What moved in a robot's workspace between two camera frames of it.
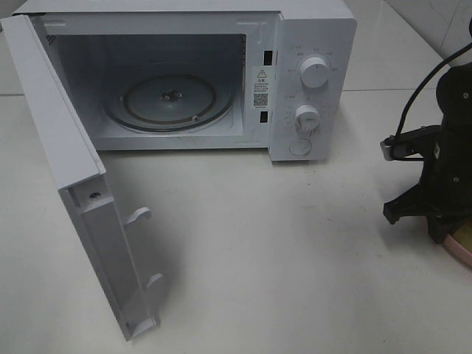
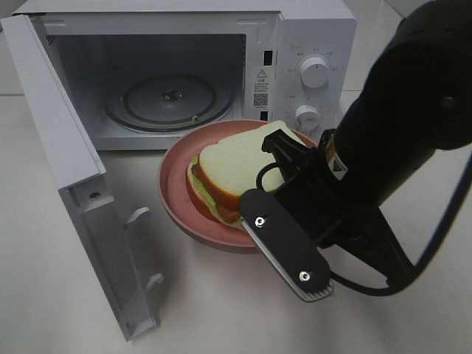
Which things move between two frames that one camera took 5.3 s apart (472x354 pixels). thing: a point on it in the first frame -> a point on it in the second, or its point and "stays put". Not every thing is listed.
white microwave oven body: [276, 75] stays put
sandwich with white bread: [464, 236] -> [221, 174]
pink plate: [457, 249] -> [176, 202]
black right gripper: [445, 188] -> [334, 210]
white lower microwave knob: [307, 117] stays put
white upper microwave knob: [314, 71] stays put
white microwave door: [78, 174] stays put
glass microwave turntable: [172, 103] stays put
